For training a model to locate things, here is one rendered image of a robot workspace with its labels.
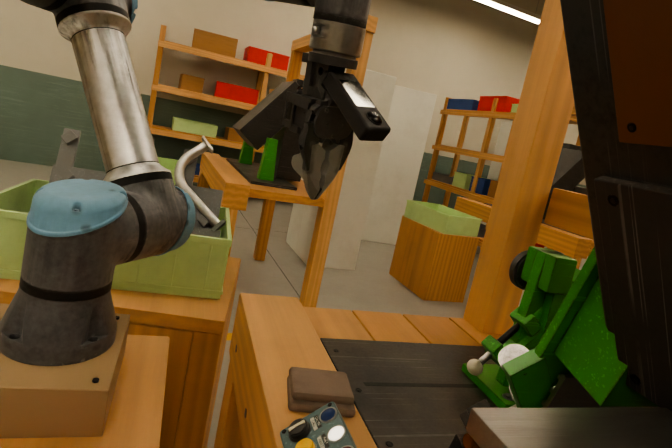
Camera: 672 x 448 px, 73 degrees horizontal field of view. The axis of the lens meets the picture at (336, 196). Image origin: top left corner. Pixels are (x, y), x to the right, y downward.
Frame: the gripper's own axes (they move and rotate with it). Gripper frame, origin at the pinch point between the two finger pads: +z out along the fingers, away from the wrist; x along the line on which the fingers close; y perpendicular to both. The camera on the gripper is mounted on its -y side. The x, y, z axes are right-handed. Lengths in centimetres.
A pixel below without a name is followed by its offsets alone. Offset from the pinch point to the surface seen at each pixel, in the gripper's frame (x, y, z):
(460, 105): -575, 379, 17
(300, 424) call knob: 10.9, -17.7, 23.7
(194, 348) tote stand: -2, 38, 54
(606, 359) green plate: -4.2, -41.4, 2.3
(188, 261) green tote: -5, 53, 38
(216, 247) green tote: -11, 50, 34
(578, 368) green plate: -4.9, -39.4, 5.1
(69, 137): 14, 101, 18
